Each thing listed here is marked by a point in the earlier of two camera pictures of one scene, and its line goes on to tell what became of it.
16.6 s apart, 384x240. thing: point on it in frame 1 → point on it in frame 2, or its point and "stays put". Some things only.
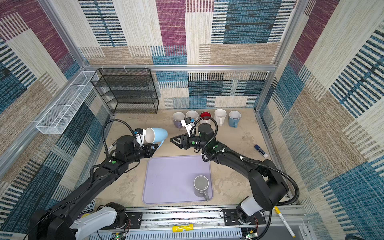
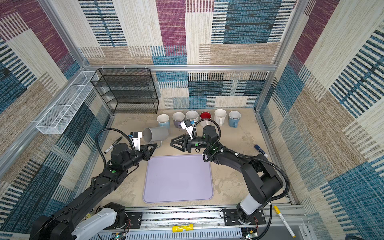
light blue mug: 155,135 → 163,120
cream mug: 193,114 stays put
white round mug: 205,114 stays put
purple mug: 177,117 stays put
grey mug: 201,185 → 156,134
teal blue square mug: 234,118 stays put
